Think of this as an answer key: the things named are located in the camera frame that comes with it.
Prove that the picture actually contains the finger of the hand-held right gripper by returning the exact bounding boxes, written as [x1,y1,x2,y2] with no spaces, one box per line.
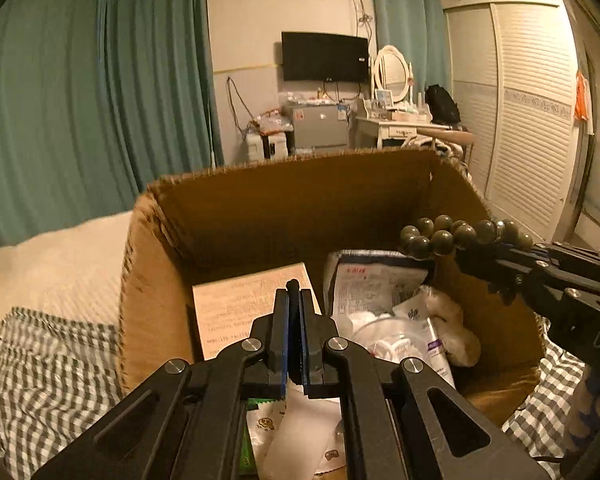
[500,242,600,301]
[455,246,551,306]

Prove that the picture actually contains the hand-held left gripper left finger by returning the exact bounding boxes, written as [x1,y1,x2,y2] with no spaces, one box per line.
[30,279,295,480]

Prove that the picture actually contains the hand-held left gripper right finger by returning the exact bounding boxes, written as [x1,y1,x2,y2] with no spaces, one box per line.
[292,280,548,480]

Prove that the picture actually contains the beige green medicine box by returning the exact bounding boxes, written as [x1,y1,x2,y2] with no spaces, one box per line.
[191,261,323,361]

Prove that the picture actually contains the dark bead bracelet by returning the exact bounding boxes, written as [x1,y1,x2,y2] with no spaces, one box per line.
[399,214,535,261]

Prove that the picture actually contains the brown cardboard box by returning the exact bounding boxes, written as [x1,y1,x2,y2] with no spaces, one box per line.
[117,147,548,480]

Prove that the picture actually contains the white plastic wrapper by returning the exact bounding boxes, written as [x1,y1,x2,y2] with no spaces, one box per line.
[335,310,431,361]

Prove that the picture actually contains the white cartoon print packet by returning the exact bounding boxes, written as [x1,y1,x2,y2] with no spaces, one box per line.
[245,399,287,461]

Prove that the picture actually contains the white paper sheet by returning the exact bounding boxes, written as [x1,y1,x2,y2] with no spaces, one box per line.
[262,382,343,480]

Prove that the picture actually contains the beige plush toy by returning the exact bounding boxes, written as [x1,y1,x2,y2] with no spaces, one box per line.
[422,285,482,367]

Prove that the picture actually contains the white red label packet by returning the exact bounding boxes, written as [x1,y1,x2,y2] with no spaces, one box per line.
[325,249,433,318]

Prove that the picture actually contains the white purple label pouch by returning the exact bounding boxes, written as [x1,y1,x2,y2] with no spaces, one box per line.
[392,292,456,391]

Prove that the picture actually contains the white louvred wardrobe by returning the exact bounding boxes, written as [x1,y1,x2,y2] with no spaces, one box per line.
[442,0,588,243]

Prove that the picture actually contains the wooden chair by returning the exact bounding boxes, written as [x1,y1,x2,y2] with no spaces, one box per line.
[402,127,476,171]

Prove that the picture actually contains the orange hanging cloth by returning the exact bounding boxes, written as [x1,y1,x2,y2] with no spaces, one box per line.
[574,71,592,123]

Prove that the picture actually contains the black backpack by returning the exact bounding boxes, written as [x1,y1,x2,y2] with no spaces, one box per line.
[424,84,462,125]

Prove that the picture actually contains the white dressing table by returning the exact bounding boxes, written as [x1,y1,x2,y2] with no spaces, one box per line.
[352,105,433,150]

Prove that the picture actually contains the white floor appliance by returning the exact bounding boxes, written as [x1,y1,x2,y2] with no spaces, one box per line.
[245,130,290,163]

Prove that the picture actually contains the grey mini fridge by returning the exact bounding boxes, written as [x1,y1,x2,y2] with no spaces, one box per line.
[284,101,352,156]

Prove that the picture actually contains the white oval vanity mirror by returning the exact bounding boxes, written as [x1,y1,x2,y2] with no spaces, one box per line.
[373,45,412,106]

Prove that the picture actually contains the grey white checked blanket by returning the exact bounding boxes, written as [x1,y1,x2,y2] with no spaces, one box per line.
[0,307,596,480]

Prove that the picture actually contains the cream bedspread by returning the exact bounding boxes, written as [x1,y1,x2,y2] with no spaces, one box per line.
[0,210,136,356]

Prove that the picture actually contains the teal curtain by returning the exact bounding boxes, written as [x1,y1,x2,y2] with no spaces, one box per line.
[97,0,226,201]
[369,0,452,96]
[0,0,141,251]

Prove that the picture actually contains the hanging wall cables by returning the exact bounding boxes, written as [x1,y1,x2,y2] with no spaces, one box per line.
[225,76,261,136]

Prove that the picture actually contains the black wall television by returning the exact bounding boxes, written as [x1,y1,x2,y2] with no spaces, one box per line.
[281,31,371,83]

